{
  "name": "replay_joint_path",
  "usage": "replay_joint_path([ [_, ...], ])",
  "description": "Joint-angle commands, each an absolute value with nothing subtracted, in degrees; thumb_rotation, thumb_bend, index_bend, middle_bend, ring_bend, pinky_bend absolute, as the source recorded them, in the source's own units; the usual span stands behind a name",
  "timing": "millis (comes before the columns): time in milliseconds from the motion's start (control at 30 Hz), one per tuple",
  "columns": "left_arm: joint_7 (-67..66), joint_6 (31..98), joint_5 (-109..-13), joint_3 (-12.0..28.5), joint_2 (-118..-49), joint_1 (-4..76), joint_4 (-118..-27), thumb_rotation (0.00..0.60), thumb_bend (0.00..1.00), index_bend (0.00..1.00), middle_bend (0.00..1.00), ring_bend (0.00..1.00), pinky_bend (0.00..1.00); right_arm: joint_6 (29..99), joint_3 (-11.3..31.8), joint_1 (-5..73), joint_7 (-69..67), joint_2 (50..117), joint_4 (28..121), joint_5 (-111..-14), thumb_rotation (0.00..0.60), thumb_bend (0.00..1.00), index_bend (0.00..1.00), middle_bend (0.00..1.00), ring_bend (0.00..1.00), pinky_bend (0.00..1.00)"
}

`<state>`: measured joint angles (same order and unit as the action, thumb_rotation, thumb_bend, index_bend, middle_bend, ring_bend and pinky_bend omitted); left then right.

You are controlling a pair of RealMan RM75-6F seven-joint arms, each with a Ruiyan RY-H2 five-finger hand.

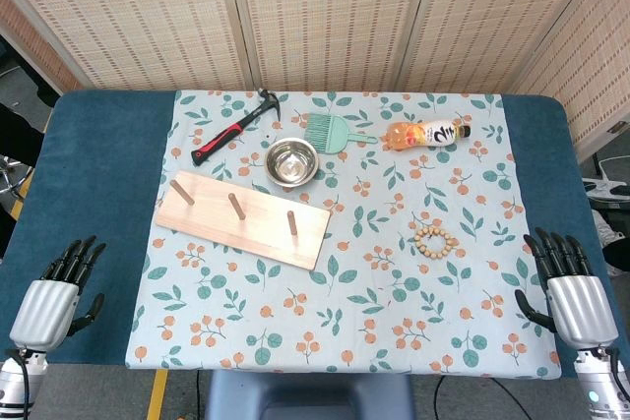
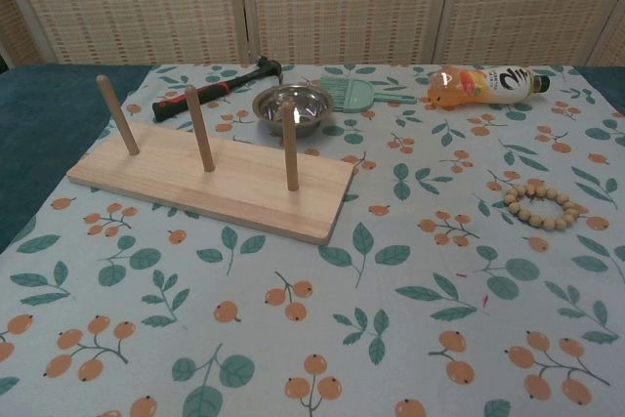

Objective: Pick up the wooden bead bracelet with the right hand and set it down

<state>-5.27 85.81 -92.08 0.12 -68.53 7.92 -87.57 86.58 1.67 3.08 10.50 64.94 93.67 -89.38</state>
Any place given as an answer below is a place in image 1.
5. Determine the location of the white sneaker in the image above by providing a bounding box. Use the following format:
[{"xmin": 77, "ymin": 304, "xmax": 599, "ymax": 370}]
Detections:
[{"xmin": 592, "ymin": 208, "xmax": 630, "ymax": 249}]

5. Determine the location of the woven folding screen panel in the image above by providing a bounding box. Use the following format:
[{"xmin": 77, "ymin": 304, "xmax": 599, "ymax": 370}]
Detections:
[
  {"xmin": 225, "ymin": 0, "xmax": 437, "ymax": 92},
  {"xmin": 0, "ymin": 0, "xmax": 247, "ymax": 91},
  {"xmin": 511, "ymin": 0, "xmax": 630, "ymax": 160},
  {"xmin": 0, "ymin": 0, "xmax": 83, "ymax": 92},
  {"xmin": 393, "ymin": 0, "xmax": 614, "ymax": 94}
]

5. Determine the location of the white office chair base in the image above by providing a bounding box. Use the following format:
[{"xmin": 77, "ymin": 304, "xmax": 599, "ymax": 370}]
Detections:
[{"xmin": 583, "ymin": 151, "xmax": 630, "ymax": 205}]

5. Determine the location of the black bulky object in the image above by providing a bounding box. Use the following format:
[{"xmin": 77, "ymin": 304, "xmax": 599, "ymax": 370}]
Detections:
[{"xmin": 0, "ymin": 99, "xmax": 50, "ymax": 160}]

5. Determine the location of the blue table cover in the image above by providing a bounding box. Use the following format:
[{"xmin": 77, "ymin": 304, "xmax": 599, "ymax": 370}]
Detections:
[{"xmin": 0, "ymin": 89, "xmax": 616, "ymax": 372}]

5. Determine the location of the wooden bead bracelet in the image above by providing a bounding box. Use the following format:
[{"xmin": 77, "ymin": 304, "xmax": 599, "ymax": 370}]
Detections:
[{"xmin": 414, "ymin": 225, "xmax": 460, "ymax": 260}]

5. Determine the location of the chrome stool base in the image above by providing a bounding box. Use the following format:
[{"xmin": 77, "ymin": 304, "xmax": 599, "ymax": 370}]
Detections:
[{"xmin": 0, "ymin": 153, "xmax": 33, "ymax": 205}]

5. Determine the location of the floral tablecloth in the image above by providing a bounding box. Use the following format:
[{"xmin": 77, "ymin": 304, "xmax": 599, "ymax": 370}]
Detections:
[{"xmin": 123, "ymin": 89, "xmax": 563, "ymax": 380}]

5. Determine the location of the red black claw hammer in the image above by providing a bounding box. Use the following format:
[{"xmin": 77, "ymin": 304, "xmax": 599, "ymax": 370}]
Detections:
[{"xmin": 190, "ymin": 89, "xmax": 283, "ymax": 167}]

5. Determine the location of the orange drink bottle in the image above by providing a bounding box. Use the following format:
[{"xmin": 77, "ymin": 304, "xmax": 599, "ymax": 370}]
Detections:
[{"xmin": 383, "ymin": 116, "xmax": 473, "ymax": 152}]

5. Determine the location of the stainless steel bowl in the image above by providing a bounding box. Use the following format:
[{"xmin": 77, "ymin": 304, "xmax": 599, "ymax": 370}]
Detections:
[{"xmin": 264, "ymin": 137, "xmax": 320, "ymax": 189}]

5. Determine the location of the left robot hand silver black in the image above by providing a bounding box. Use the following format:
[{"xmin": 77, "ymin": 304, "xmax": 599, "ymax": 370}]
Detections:
[{"xmin": 8, "ymin": 235, "xmax": 107, "ymax": 353}]

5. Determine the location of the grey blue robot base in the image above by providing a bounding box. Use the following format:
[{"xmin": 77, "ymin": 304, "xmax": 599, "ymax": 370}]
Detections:
[{"xmin": 204, "ymin": 369, "xmax": 415, "ymax": 420}]

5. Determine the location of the wooden board with three pegs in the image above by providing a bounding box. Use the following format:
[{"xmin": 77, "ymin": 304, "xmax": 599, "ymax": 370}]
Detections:
[{"xmin": 156, "ymin": 170, "xmax": 332, "ymax": 271}]

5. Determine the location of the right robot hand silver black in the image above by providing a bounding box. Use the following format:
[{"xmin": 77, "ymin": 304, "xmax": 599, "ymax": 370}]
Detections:
[{"xmin": 514, "ymin": 226, "xmax": 620, "ymax": 350}]

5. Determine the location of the green plastic brush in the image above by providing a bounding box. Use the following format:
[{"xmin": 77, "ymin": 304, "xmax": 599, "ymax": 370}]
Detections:
[{"xmin": 303, "ymin": 113, "xmax": 379, "ymax": 154}]

